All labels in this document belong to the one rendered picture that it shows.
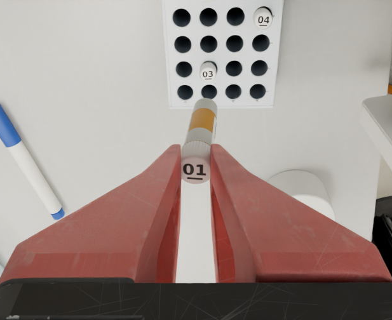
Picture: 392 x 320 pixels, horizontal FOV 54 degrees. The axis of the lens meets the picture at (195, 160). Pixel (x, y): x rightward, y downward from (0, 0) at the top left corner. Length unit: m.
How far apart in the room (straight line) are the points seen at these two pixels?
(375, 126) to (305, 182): 0.13
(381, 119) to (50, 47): 0.26
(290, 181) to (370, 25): 0.15
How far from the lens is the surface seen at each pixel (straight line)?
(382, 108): 0.29
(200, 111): 0.15
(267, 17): 0.28
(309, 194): 0.37
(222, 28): 0.29
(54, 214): 0.44
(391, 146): 0.26
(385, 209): 1.19
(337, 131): 0.39
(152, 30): 0.33
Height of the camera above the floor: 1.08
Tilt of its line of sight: 55 degrees down
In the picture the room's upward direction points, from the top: 177 degrees counter-clockwise
